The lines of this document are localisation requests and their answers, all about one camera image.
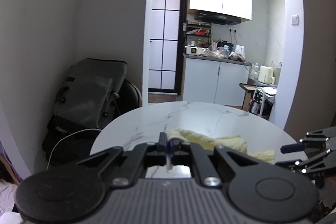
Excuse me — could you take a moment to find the pale yellow knit towel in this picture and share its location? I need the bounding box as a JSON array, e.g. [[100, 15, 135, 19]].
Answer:
[[167, 128, 276, 164]]

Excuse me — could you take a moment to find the white metal trolley rack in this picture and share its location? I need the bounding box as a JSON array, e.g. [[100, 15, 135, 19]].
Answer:
[[248, 86, 277, 120]]

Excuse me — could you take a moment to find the black chair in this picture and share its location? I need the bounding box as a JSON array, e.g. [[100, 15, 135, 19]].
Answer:
[[98, 79, 142, 129]]

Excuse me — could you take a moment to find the cream air fryer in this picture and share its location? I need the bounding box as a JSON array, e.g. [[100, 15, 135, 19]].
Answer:
[[258, 65, 274, 84]]

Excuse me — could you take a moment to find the white lower kitchen cabinet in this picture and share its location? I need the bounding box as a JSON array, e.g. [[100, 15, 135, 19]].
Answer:
[[182, 55, 251, 107]]

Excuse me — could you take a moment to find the dark grey backpack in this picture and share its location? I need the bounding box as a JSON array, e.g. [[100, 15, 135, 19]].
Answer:
[[53, 59, 127, 129]]

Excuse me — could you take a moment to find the white toaster appliance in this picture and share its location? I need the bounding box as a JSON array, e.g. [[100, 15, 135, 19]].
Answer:
[[185, 46, 207, 56]]

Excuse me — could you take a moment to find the white electric kettle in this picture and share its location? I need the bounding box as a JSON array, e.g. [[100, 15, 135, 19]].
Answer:
[[235, 45, 244, 53]]

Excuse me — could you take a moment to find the black spice shelf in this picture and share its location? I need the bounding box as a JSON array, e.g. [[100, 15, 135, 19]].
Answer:
[[184, 22, 212, 48]]

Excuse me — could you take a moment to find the black framed glass door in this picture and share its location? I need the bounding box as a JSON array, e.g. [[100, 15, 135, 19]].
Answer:
[[148, 0, 187, 95]]

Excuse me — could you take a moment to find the black range hood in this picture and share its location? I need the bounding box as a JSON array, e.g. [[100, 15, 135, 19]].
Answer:
[[195, 11, 242, 26]]

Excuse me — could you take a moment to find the white charging cable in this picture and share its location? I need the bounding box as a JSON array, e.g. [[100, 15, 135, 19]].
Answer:
[[46, 127, 102, 169]]

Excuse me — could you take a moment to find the white wall switch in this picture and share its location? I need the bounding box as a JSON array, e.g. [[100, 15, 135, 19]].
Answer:
[[291, 15, 299, 26]]

